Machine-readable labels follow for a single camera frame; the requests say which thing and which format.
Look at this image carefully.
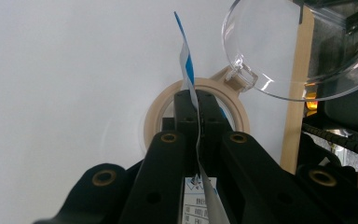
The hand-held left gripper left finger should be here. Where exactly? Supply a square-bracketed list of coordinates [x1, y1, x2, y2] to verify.
[117, 90, 201, 224]

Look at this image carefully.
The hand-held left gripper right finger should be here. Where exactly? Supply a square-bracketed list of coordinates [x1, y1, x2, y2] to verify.
[196, 90, 334, 224]

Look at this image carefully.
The clear glass measuring cup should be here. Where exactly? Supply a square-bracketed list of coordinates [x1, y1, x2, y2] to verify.
[143, 0, 358, 154]

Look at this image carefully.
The blue and white milk carton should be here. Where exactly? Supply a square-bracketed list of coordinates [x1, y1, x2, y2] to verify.
[172, 10, 231, 224]

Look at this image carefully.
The wooden table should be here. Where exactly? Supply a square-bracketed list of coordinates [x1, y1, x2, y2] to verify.
[280, 5, 315, 175]

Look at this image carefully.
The white table mat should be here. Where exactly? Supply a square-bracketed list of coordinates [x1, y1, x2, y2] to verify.
[0, 0, 302, 224]

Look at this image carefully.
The black tape strip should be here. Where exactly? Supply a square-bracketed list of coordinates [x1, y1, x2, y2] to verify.
[293, 0, 306, 25]

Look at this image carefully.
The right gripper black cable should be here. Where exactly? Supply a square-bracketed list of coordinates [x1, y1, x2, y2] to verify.
[301, 121, 358, 157]

